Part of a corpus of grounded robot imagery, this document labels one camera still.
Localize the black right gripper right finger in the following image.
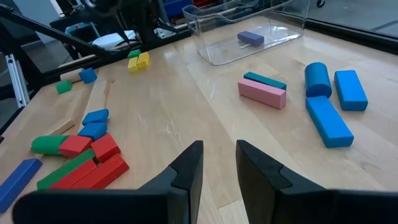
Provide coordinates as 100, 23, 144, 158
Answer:
235, 139, 398, 224

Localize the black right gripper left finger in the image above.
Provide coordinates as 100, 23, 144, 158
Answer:
11, 140, 205, 224

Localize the red long block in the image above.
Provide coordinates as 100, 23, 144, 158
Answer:
49, 159, 98, 190
68, 153, 130, 190

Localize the red cube block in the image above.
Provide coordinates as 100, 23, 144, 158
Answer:
91, 133, 121, 163

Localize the pink long block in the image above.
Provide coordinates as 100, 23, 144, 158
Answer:
238, 78, 287, 110

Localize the blue rounded block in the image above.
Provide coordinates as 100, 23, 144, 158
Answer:
81, 108, 110, 126
77, 122, 108, 141

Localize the red rectangular block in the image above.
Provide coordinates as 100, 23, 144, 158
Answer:
58, 135, 93, 159

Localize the green long block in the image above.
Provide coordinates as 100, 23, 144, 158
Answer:
36, 148, 96, 191

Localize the teal long block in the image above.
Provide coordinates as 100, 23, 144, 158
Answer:
243, 72, 287, 91

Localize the large blue cylinder block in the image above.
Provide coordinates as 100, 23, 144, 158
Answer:
304, 62, 333, 98

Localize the blue rectangular block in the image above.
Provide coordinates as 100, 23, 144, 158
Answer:
334, 70, 369, 112

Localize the green cylinder block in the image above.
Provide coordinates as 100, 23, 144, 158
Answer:
30, 134, 70, 156

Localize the dark blue long block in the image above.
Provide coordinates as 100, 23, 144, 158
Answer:
0, 158, 44, 214

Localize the small yellow block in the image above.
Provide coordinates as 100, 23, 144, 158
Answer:
127, 57, 139, 74
136, 52, 150, 70

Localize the small blue cylinder block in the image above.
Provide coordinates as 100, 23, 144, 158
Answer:
78, 67, 98, 84

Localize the purple block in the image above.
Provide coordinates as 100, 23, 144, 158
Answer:
237, 30, 265, 47

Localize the clear plastic bin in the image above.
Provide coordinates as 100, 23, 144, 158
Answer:
182, 0, 311, 66

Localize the plain wooden block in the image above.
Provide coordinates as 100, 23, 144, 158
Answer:
60, 67, 85, 83

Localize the white flat device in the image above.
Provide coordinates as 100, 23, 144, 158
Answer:
92, 30, 138, 50

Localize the blue storage crate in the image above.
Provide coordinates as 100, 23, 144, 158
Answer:
162, 0, 194, 18

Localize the silver aluminium extrusion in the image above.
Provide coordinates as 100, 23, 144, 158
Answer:
5, 54, 30, 109

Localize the light blue box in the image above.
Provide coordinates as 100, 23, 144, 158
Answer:
64, 21, 101, 44

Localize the black diagonal frame strut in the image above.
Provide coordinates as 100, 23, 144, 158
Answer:
0, 3, 125, 62

